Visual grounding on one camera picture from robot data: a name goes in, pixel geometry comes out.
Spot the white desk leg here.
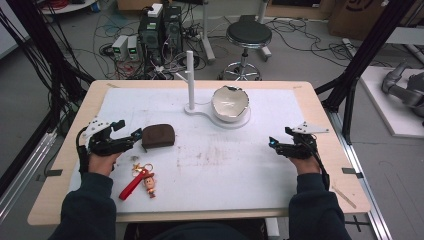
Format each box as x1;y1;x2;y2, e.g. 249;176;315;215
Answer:
199;0;217;65

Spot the brown zip pouch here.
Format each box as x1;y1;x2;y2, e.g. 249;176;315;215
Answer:
141;123;176;150

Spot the black computer tower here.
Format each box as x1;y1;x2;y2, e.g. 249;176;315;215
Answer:
137;3;165;67
162;5;184;55

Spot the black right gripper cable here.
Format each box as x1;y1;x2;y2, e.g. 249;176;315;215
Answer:
309;141;332;192

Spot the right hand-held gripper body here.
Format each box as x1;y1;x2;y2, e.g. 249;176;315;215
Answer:
277;121;330;160

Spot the white table mat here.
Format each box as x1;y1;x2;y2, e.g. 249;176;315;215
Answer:
67;86;308;215

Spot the person's left hand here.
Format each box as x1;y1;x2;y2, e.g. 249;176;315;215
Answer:
87;151;123;178

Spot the wooden table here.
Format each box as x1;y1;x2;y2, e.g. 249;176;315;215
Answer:
26;79;372;227

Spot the white stand with post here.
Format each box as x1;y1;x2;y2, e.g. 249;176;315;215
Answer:
174;50;252;130

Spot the person's right hand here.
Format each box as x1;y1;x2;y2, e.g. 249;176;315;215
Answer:
287;155;322;176

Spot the person's torso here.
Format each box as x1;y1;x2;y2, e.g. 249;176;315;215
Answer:
122;218;268;240

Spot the tangle of floor cables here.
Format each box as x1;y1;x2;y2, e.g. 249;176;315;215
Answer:
68;3;209;81

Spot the black round stool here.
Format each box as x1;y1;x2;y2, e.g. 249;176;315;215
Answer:
217;14;274;82

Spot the red strap doll keychain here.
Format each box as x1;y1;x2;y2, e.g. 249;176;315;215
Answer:
118;162;157;202

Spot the aluminium rail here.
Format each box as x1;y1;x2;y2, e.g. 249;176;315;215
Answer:
0;130;58;225
325;109;394;240

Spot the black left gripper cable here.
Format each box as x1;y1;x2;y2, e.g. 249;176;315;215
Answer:
75;126;92;176

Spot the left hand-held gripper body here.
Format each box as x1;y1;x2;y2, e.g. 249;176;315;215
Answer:
82;116;135;157

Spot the cardboard box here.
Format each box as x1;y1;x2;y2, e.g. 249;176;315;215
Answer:
327;0;419;42

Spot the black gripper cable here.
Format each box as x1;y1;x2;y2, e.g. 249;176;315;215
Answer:
309;141;332;192
75;126;92;176

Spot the grey power supply unit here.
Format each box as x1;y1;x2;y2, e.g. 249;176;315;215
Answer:
126;34;141;62
110;34;130;62

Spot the white floor board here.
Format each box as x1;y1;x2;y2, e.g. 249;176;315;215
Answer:
359;65;424;140

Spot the black metal frame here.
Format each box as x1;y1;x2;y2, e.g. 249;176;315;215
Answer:
314;0;424;145
0;0;97;198

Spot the white ceramic bowl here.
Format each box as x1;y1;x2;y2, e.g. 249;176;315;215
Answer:
210;85;251;123

